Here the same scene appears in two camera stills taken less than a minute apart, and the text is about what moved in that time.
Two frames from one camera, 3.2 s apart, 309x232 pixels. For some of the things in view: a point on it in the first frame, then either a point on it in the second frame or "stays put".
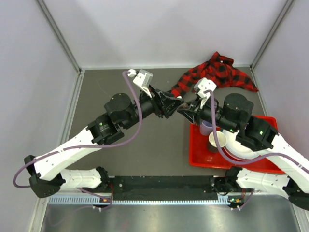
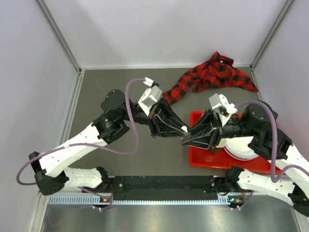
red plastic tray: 200,156 stays put
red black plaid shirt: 219,69 stays put
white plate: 235,147 stays put
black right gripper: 194,114 to 209,121
